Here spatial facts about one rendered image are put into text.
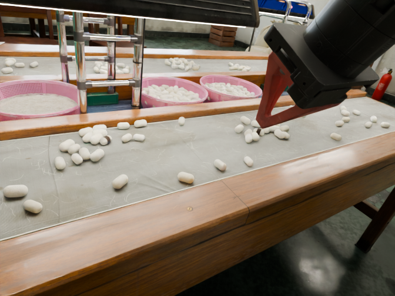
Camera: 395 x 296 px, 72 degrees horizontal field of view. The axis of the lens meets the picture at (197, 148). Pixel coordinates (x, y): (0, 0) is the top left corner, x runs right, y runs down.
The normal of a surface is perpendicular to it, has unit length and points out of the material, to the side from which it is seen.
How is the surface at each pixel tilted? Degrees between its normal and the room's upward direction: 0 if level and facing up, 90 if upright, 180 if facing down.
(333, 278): 0
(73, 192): 0
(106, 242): 0
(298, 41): 27
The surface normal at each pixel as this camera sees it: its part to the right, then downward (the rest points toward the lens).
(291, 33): 0.42, -0.53
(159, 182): 0.16, -0.85
